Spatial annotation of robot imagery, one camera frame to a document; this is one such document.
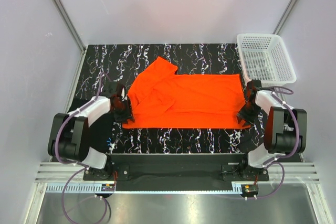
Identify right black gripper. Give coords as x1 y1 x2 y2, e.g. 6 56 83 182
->
236 102 263 126

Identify orange t-shirt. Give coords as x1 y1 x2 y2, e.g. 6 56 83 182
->
122 57 247 129

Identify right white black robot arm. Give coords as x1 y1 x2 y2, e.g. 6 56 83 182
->
236 80 307 180

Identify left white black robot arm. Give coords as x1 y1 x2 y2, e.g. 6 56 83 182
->
47 95 133 180

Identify folded black t-shirt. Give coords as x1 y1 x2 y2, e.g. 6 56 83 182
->
63 113 114 160

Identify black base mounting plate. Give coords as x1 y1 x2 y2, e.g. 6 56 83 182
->
83 154 269 182

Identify white plastic basket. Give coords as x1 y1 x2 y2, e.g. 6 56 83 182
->
237 33 297 87

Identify right orange connector box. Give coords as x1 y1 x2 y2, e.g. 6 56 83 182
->
242 184 259 194

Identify orange connector box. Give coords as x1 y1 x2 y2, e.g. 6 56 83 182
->
242 184 259 194
101 183 116 191

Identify left orange connector box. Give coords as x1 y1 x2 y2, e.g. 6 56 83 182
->
101 183 116 191

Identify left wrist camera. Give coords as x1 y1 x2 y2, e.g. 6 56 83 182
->
115 82 128 102

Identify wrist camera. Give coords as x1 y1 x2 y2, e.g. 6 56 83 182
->
115 82 128 102
247 80 262 102

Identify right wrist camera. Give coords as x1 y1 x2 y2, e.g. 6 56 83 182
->
247 80 262 102

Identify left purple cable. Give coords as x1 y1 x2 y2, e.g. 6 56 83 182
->
54 71 112 222

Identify aluminium frame rail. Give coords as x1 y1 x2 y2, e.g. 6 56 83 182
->
35 162 319 184

